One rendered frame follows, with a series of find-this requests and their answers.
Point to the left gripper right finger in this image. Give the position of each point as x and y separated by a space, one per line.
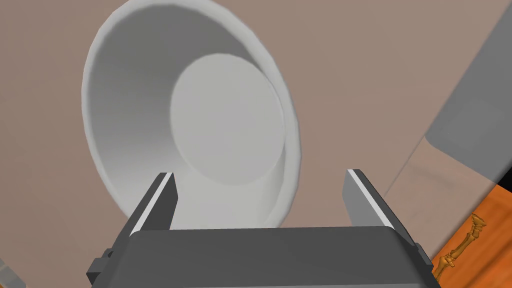
362 202

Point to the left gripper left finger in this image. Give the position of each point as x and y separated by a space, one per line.
160 208

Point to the white bowl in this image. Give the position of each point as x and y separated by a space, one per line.
224 120

